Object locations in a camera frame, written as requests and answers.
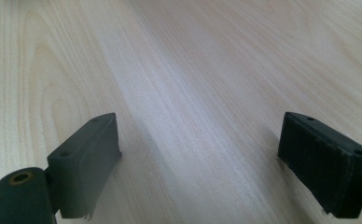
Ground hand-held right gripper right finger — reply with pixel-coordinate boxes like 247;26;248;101
277;111;362;219

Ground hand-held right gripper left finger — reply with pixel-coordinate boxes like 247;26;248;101
47;112;123;220

